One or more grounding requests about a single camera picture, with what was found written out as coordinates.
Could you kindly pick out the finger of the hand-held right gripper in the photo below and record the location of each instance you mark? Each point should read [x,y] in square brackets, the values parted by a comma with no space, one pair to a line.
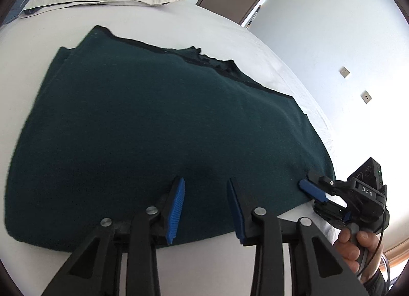
[311,190]
[329,213]

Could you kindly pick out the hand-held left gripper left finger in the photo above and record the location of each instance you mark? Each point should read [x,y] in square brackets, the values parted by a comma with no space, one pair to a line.
[175,209]

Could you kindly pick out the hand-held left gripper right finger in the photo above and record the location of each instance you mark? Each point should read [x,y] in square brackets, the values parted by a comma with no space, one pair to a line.
[236,209]

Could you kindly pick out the dark green sweater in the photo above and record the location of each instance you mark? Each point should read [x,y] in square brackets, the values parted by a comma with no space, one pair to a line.
[143,117]

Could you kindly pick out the person's right forearm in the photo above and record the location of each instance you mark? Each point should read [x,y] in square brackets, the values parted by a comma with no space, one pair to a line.
[377,284]

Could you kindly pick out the person's right hand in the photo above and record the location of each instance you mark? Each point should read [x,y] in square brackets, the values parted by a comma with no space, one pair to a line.
[348,251]

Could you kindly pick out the bed with white sheet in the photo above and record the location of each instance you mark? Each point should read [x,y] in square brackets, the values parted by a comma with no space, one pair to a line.
[223,37]

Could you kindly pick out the blue striped bed cover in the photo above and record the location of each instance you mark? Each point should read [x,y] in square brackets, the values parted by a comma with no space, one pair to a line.
[14,12]

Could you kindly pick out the beige wall socket plate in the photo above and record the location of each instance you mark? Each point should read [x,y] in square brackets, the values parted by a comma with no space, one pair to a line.
[366,96]
[344,71]

